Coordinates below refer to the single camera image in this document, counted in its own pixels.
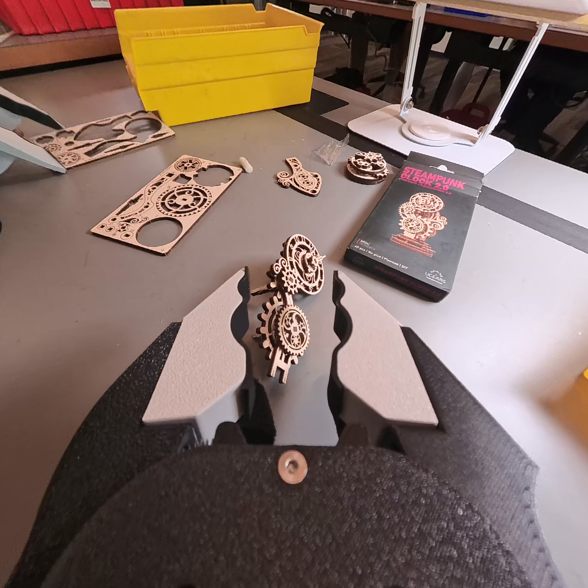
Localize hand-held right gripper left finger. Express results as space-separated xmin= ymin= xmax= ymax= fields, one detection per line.
xmin=141 ymin=268 xmax=252 ymax=445

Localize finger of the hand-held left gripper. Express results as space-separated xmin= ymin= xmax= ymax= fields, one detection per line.
xmin=0 ymin=124 xmax=68 ymax=175
xmin=0 ymin=86 xmax=64 ymax=131

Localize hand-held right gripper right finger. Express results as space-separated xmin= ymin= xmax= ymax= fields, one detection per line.
xmin=330 ymin=270 xmax=440 ymax=445

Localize wooden cutout puzzle sheet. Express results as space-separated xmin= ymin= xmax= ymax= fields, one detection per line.
xmin=31 ymin=109 xmax=176 ymax=170

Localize wooden gear clock assembly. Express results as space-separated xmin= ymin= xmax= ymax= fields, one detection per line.
xmin=250 ymin=233 xmax=327 ymax=384

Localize row of red bins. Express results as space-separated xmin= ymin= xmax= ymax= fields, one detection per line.
xmin=0 ymin=0 xmax=115 ymax=35

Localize wooden sheet with large gear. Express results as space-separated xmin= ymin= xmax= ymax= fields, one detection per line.
xmin=91 ymin=155 xmax=243 ymax=256

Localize black puzzle box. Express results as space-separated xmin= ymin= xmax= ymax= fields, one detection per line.
xmin=345 ymin=151 xmax=485 ymax=303

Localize nested yellow plastic bins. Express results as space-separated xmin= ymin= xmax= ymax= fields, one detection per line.
xmin=114 ymin=4 xmax=324 ymax=127

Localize round wooden gear base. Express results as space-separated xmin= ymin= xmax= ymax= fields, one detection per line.
xmin=346 ymin=151 xmax=390 ymax=185

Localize clear plastic bag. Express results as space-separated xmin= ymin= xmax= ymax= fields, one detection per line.
xmin=312 ymin=134 xmax=351 ymax=166

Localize white book stand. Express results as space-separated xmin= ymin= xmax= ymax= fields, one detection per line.
xmin=348 ymin=0 xmax=588 ymax=174

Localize long wooden table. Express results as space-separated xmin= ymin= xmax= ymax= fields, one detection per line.
xmin=294 ymin=0 xmax=588 ymax=52

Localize wooden ornate bracket piece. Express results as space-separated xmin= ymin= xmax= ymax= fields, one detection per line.
xmin=276 ymin=157 xmax=325 ymax=198

